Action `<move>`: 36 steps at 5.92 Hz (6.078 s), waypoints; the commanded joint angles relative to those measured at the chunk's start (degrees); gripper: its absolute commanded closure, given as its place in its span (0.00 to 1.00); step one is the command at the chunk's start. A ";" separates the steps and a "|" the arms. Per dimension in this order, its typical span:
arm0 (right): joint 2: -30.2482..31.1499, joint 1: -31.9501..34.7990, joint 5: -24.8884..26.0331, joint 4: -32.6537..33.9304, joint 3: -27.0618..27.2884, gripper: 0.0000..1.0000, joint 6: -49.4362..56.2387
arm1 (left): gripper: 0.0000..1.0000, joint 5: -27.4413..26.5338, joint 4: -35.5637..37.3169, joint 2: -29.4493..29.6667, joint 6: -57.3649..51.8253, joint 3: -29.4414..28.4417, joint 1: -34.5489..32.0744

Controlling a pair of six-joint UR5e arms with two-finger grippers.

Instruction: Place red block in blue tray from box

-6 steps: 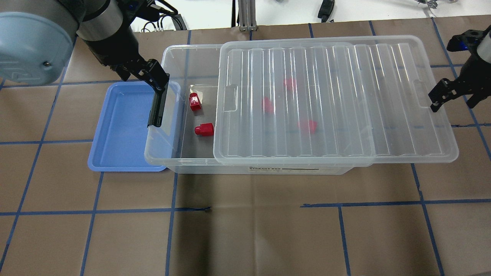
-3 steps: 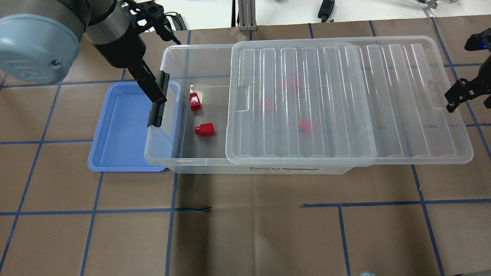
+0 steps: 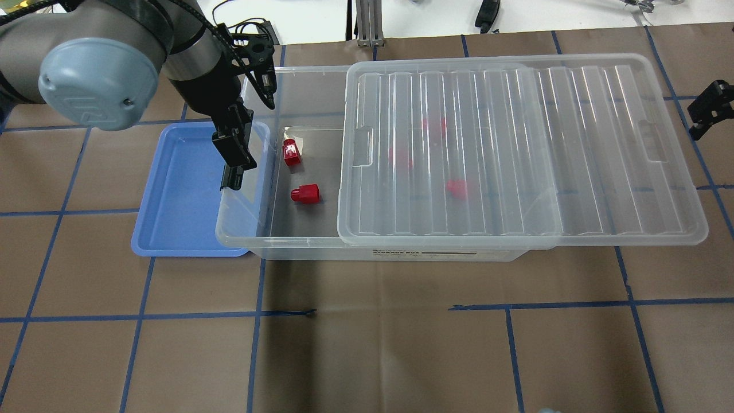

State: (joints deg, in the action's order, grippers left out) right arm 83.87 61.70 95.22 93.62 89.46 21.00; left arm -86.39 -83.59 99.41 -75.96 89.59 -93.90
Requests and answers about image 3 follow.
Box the aluminium frame post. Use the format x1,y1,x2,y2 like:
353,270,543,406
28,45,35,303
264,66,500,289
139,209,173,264
353,0,385,47

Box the red block near tray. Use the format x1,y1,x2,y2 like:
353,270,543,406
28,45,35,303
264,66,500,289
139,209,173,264
290,184,321,204

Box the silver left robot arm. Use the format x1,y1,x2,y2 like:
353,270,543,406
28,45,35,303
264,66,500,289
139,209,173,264
2,1,277,190

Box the blue plastic tray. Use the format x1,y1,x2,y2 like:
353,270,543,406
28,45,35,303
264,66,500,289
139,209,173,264
131,121,247,257

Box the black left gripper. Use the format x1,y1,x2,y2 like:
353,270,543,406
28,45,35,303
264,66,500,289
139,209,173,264
212,103,257,191

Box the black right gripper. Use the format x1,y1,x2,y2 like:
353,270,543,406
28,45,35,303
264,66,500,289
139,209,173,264
687,79,733,141

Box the red block under lid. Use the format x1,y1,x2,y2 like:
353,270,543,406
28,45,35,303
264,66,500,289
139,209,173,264
388,148,413,172
421,116,447,141
446,180,469,201

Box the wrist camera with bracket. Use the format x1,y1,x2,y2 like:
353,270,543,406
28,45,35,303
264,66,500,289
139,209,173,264
215,20,278,110

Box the black power adapter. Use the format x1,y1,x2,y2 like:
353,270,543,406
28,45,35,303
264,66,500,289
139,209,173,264
474,0,501,34

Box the brown paper table cover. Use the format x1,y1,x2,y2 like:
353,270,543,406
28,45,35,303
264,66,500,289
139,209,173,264
1,23,733,412

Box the red block with white label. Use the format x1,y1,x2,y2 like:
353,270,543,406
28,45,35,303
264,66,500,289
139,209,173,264
282,138,302,167

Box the clear plastic storage box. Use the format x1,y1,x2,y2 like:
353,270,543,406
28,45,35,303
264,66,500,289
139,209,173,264
215,59,554,260

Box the clear ribbed box lid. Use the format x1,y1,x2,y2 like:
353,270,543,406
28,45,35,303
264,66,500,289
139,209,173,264
337,54,709,251

